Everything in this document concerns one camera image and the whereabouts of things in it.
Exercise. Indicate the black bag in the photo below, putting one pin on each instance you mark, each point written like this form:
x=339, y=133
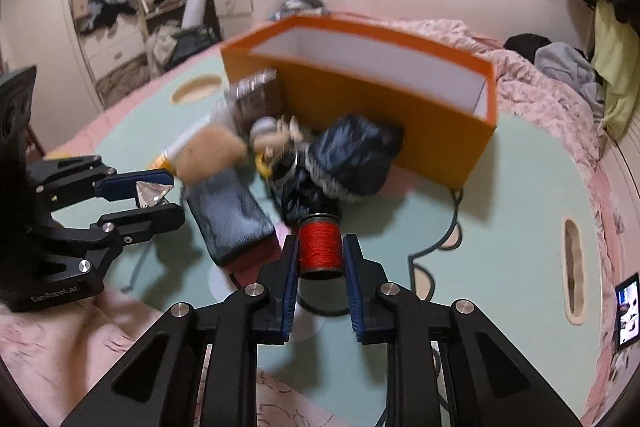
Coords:
x=197, y=39

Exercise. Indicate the grey hoodie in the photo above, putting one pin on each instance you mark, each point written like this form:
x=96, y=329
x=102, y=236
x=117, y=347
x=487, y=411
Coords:
x=570, y=72

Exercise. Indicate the grey blue clothes pile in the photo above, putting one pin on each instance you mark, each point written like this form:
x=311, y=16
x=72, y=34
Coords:
x=300, y=4

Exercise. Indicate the white tube yellow cap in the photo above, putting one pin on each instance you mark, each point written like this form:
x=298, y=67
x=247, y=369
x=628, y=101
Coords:
x=195, y=137

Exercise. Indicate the smartphone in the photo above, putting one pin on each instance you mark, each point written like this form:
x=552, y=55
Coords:
x=627, y=312

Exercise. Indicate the white drawer cabinet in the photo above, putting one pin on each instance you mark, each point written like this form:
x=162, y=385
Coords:
x=112, y=47

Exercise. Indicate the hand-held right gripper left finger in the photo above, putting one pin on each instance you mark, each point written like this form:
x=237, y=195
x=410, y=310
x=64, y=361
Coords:
x=287, y=292

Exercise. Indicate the white nightstand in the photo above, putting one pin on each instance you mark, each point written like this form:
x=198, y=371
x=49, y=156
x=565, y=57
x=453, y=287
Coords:
x=240, y=2

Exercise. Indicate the cartoon figure toy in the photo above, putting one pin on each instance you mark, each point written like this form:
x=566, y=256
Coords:
x=275, y=139

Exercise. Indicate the black lace-trimmed pouch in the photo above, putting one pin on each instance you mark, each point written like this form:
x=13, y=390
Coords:
x=350, y=157

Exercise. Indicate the red thread spool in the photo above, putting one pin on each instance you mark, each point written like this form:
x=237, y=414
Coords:
x=320, y=247

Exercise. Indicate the black clothing heap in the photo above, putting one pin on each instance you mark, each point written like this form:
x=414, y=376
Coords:
x=525, y=44

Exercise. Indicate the black rectangular case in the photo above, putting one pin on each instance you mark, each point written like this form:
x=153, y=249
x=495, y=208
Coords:
x=230, y=217

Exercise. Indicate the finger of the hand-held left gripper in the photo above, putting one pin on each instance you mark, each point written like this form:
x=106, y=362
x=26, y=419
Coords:
x=117, y=188
x=150, y=219

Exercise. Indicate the brown plush toy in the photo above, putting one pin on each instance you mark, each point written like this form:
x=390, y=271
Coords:
x=212, y=154

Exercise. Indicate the light green hanging garment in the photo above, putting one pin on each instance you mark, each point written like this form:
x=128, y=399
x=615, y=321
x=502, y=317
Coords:
x=617, y=57

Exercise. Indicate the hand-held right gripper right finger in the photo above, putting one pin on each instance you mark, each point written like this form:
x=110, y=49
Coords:
x=352, y=292

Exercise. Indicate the orange cardboard box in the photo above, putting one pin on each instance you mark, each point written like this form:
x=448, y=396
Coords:
x=380, y=117

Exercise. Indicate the clear heart crystal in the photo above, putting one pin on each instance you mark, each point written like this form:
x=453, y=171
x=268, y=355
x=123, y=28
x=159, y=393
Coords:
x=152, y=193

